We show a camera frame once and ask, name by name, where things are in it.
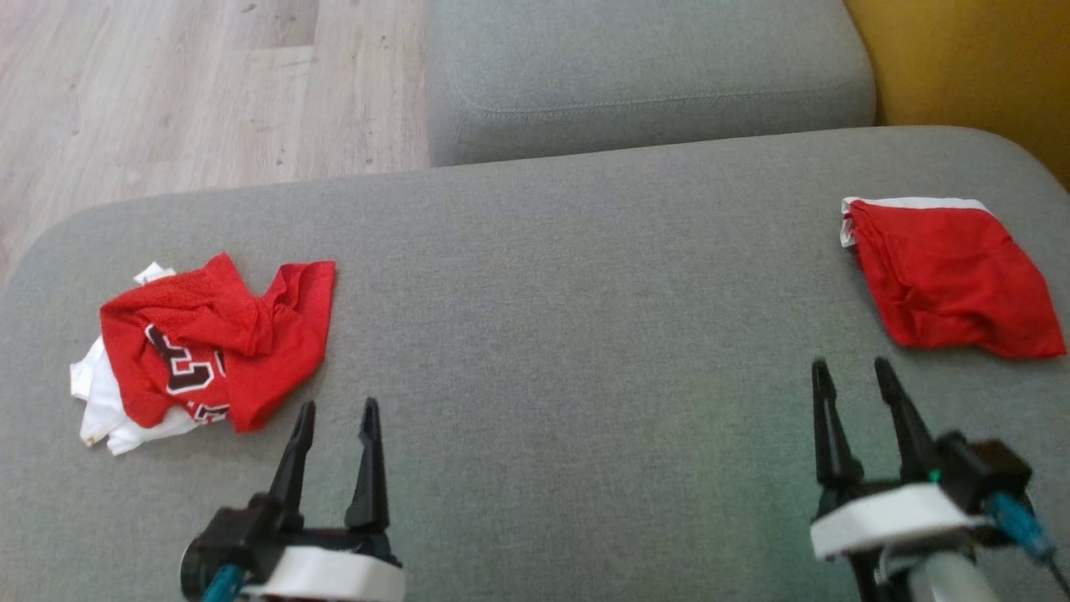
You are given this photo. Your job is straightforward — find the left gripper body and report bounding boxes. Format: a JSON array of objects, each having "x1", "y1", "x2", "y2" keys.
[{"x1": 241, "y1": 523, "x2": 407, "y2": 602}]

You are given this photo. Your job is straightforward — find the blue right camera connector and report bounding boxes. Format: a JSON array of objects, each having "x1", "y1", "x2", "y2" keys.
[{"x1": 986, "y1": 492, "x2": 1056, "y2": 563}]

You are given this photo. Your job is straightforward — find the blue camera connector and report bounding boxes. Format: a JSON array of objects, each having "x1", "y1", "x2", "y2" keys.
[
  {"x1": 986, "y1": 492, "x2": 1056, "y2": 563},
  {"x1": 199, "y1": 563, "x2": 245, "y2": 602}
]

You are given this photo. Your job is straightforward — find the red shorts white waistband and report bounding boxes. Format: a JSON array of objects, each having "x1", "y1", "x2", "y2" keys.
[{"x1": 838, "y1": 196, "x2": 1067, "y2": 360}]

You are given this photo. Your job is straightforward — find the red basketball jersey white sleeves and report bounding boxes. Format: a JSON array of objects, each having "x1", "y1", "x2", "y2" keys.
[{"x1": 69, "y1": 253, "x2": 337, "y2": 457}]

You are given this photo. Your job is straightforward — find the wide grey sofa seat cushion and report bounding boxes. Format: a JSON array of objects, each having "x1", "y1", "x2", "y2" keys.
[{"x1": 0, "y1": 125, "x2": 1070, "y2": 602}]

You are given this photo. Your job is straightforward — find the blue left camera connector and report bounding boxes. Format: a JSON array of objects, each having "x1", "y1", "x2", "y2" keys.
[{"x1": 199, "y1": 563, "x2": 245, "y2": 602}]

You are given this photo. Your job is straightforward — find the wide yellow sofa back cushion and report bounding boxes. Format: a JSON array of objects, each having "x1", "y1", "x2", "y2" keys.
[{"x1": 843, "y1": 0, "x2": 1070, "y2": 190}]

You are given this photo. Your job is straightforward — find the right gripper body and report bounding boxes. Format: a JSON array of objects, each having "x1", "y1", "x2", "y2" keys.
[{"x1": 809, "y1": 478, "x2": 991, "y2": 561}]

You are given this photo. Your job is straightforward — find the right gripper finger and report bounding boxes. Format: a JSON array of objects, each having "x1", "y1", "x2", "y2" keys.
[
  {"x1": 810, "y1": 358, "x2": 864, "y2": 491},
  {"x1": 874, "y1": 357, "x2": 940, "y2": 482}
]

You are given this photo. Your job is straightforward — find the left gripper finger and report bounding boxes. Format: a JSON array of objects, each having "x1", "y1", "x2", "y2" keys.
[
  {"x1": 267, "y1": 400, "x2": 318, "y2": 524},
  {"x1": 345, "y1": 397, "x2": 391, "y2": 537}
]

